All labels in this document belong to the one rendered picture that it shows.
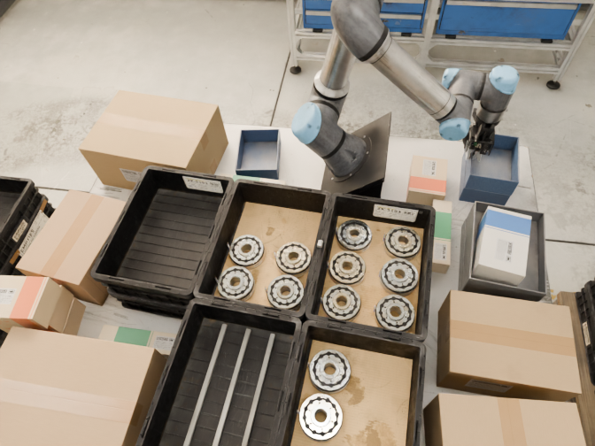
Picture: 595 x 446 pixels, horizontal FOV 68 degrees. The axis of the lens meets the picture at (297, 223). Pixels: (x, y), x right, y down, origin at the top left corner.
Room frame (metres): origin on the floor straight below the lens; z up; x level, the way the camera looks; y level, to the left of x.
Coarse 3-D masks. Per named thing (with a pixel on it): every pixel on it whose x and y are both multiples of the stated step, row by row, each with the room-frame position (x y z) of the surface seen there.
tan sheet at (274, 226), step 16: (256, 208) 0.82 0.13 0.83; (272, 208) 0.81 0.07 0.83; (288, 208) 0.80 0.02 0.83; (240, 224) 0.76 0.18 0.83; (256, 224) 0.76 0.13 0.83; (272, 224) 0.75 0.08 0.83; (288, 224) 0.75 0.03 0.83; (304, 224) 0.74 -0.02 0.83; (272, 240) 0.69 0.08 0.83; (288, 240) 0.69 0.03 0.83; (304, 240) 0.68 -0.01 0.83; (272, 256) 0.64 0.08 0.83; (256, 272) 0.59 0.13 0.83; (272, 272) 0.59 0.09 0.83; (256, 288) 0.54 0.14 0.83
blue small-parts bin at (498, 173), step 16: (496, 144) 1.01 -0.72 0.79; (512, 144) 0.99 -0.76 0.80; (480, 160) 0.96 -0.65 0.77; (496, 160) 0.95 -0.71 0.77; (512, 160) 0.94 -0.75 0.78; (480, 176) 0.84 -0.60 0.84; (496, 176) 0.88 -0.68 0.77; (512, 176) 0.87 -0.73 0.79; (496, 192) 0.82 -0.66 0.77; (512, 192) 0.80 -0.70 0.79
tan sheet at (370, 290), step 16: (336, 224) 0.73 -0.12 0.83; (368, 224) 0.71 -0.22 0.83; (384, 224) 0.71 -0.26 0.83; (368, 256) 0.60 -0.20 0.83; (384, 256) 0.60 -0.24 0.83; (416, 256) 0.59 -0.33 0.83; (368, 272) 0.55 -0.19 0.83; (368, 288) 0.50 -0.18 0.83; (416, 288) 0.49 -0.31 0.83; (320, 304) 0.47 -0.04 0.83; (368, 304) 0.46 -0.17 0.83; (416, 304) 0.44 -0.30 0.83; (368, 320) 0.41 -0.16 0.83
